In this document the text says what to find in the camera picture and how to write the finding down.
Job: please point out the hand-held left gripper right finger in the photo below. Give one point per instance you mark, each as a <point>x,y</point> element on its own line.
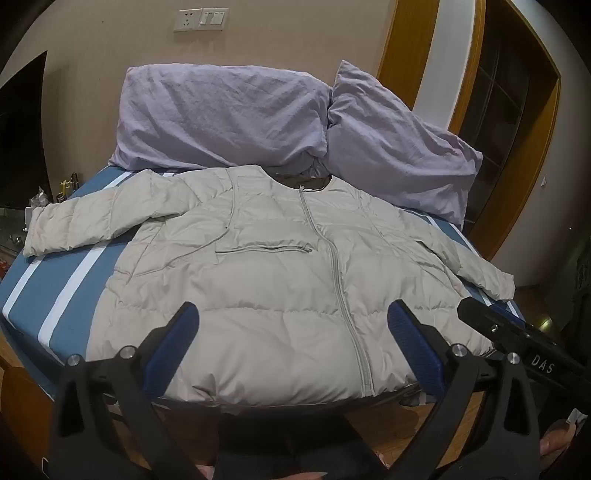
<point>411,341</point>

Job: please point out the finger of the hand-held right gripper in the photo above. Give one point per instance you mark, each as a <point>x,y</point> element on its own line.
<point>480,318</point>

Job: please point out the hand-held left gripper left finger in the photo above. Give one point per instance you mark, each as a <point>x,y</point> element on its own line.
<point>178,332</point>

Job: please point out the beige puffer jacket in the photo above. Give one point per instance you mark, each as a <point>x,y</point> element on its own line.
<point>277,300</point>

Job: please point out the blue white-striped bed sheet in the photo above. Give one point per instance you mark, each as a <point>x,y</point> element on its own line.
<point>46,295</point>

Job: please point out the person's dark pants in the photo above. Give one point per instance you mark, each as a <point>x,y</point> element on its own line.
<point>277,452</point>

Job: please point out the small yellow items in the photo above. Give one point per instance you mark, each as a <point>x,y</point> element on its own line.
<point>68,187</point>

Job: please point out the crumpled clear plastic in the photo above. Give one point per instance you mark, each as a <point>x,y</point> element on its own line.
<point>40,197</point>

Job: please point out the glass bedside table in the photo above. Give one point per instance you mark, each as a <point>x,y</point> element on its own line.
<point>11,230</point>

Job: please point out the crumpled purple pillow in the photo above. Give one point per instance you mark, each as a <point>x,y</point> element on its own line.
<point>392,143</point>

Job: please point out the dark glass door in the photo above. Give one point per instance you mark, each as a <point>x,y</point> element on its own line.
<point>498,115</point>

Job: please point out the wide purple pillow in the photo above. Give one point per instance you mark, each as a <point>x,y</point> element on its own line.
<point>217,115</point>

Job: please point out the wooden door frame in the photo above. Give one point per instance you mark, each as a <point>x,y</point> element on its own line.
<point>531,161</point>

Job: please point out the wooden bed frame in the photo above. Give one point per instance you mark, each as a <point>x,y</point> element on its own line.
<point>25,406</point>

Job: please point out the wooden wall trim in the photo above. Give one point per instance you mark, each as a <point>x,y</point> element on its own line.
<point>406,46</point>

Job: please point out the white wall socket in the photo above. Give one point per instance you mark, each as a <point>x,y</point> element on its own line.
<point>187,20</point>

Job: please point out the white light switch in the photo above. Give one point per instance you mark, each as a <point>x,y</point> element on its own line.
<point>213,18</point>

